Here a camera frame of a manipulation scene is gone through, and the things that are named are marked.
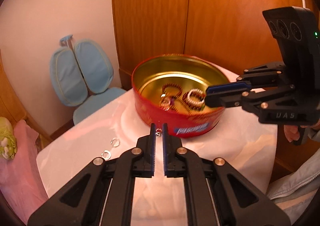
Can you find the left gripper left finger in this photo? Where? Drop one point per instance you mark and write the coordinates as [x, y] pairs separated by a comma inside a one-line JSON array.
[[102, 192]]

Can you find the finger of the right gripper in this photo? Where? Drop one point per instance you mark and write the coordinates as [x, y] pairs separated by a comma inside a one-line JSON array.
[[250, 81], [234, 95]]

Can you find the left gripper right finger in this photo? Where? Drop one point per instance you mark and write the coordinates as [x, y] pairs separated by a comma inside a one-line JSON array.
[[215, 192]]

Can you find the silver hoop earring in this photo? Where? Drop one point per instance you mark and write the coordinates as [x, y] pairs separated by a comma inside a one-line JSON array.
[[106, 154], [115, 142]]

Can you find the person's right hand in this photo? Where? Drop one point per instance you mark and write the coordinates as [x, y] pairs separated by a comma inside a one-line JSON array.
[[292, 133]]

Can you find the round red gold tin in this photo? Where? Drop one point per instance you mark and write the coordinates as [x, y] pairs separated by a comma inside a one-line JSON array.
[[184, 77]]

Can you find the rose gold wristwatch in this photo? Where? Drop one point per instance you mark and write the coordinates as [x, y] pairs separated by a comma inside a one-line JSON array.
[[167, 102]]

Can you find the wooden wardrobe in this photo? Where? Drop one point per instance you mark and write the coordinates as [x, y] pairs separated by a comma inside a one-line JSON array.
[[230, 33]]

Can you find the pink bed blanket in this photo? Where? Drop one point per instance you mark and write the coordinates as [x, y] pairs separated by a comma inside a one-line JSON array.
[[21, 184]]

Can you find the light grey jacket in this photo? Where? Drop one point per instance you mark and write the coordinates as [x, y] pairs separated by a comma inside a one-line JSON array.
[[297, 194]]

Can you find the green cabbage plush toy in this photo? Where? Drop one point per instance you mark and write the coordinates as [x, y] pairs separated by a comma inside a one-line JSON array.
[[7, 139]]

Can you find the blue ergonomic chair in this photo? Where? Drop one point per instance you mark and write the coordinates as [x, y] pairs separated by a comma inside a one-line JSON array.
[[81, 75]]

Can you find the wooden bed headboard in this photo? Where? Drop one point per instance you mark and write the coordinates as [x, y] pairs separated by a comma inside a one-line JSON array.
[[13, 109]]

